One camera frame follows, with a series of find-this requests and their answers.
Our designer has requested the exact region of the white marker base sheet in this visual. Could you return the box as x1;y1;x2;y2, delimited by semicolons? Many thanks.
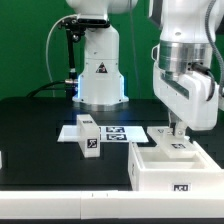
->
58;125;148;143

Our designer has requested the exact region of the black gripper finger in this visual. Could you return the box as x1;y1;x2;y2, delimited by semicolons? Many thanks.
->
169;114;187;138

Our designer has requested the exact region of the grey camera cable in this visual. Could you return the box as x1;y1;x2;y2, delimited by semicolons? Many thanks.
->
45;13;78;84

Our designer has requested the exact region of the grey robot arm cable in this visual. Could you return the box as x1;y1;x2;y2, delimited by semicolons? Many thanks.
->
191;0;224;101

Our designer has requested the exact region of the long white door panel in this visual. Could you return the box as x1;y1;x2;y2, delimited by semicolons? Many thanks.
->
147;126;199;159

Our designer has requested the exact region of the white front fence bar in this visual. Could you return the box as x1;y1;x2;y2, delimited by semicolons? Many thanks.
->
0;191;224;220

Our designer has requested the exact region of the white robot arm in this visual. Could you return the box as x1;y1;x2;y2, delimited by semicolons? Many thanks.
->
66;0;224;132

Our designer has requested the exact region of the white cabinet body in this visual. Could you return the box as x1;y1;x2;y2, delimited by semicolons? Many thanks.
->
128;142;224;193

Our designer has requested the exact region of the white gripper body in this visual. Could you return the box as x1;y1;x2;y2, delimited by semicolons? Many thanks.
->
153;64;218;131

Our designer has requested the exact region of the white cabinet top block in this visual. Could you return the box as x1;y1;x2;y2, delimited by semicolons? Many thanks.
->
77;114;100;158

